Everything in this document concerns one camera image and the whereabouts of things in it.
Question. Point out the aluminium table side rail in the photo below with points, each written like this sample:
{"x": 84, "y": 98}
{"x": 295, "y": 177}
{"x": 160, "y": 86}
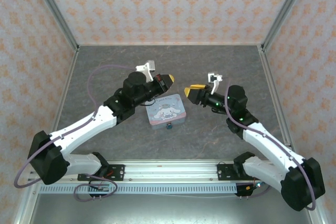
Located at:
{"x": 68, "y": 74}
{"x": 270, "y": 77}

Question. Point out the cartoon dog tin box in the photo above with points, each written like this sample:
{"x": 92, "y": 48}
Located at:
{"x": 168, "y": 108}

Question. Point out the aluminium frame post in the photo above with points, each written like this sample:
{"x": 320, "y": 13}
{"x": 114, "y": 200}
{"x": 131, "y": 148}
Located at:
{"x": 285, "y": 9}
{"x": 54, "y": 9}

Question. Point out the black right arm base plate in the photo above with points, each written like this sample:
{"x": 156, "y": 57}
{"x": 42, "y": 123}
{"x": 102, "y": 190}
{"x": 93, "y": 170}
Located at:
{"x": 223, "y": 171}

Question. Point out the grey metal sheet panel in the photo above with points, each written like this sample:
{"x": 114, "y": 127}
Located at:
{"x": 168, "y": 211}

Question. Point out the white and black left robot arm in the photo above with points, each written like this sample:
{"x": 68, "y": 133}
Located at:
{"x": 78, "y": 127}

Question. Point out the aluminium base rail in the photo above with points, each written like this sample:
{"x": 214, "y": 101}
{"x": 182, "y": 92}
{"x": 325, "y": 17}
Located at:
{"x": 170, "y": 171}

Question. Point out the small teal padlock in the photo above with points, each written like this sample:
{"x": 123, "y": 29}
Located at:
{"x": 169, "y": 126}

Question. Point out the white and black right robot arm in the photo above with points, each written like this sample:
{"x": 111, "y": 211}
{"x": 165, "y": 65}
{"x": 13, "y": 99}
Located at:
{"x": 270, "y": 142}

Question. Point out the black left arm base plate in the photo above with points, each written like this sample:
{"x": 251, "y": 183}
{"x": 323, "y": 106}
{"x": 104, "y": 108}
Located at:
{"x": 116, "y": 171}

